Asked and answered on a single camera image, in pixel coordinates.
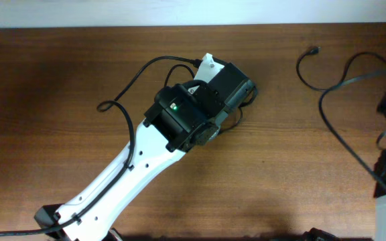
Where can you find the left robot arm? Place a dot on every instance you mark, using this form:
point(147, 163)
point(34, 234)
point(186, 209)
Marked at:
point(181, 117)

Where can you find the left arm base part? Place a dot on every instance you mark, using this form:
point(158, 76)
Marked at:
point(114, 235)

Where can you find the dark object bottom edge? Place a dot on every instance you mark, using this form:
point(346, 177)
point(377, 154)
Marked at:
point(315, 234)

